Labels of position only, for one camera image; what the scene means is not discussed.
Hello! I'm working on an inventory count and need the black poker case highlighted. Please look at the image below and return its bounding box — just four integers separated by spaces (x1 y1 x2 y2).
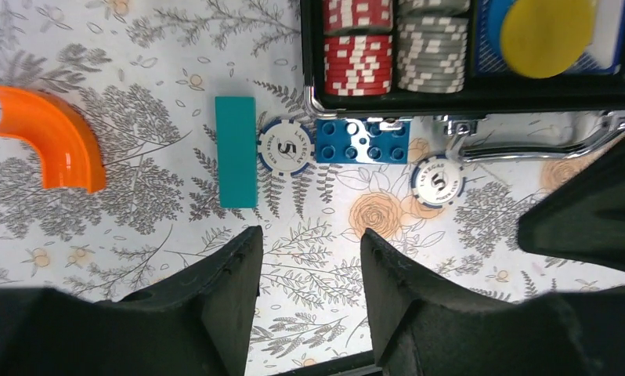
301 1 625 161

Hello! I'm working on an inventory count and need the yellow round button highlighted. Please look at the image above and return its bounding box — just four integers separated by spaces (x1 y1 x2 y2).
500 0 596 79

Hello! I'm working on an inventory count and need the orange curved block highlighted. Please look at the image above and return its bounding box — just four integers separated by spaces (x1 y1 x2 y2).
0 85 107 193

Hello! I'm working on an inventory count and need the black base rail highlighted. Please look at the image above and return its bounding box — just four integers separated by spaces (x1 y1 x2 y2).
276 351 383 376

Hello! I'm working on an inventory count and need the blue lego brick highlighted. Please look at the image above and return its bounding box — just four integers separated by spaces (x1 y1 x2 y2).
315 117 411 165

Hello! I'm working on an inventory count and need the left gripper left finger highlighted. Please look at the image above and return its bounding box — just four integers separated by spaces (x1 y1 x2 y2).
0 226 263 375

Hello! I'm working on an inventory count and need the teal rectangular block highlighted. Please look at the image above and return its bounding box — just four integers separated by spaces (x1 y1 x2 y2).
215 96 258 208

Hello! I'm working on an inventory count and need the blue card deck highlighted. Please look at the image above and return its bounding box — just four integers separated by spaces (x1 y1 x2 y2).
472 1 625 79

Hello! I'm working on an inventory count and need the blue small blind button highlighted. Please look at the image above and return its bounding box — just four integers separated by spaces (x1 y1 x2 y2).
486 0 515 57

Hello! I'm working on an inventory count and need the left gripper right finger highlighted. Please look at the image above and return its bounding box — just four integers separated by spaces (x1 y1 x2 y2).
360 230 625 375

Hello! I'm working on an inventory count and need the floral table cloth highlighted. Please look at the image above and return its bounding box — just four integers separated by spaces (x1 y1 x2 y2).
0 1 625 375

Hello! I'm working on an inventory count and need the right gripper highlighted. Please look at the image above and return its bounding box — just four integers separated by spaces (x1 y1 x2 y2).
517 137 625 272

